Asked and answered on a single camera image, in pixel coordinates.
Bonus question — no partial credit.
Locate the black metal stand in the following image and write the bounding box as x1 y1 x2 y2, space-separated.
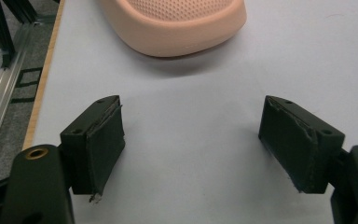
0 0 60 69

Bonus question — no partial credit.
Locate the pink slipper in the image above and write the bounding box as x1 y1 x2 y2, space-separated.
101 0 248 58

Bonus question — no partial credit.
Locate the wooden table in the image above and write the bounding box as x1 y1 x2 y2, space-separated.
22 0 66 151

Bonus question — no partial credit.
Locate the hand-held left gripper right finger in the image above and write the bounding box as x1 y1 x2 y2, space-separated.
257 94 346 194

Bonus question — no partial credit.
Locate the aluminium floor rail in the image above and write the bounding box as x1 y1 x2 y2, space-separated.
0 22 35 181

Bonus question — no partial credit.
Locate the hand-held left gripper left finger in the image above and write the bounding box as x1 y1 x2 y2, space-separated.
59 94 127 203

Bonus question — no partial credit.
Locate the light grey table mat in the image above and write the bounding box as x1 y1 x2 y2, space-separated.
32 0 358 224

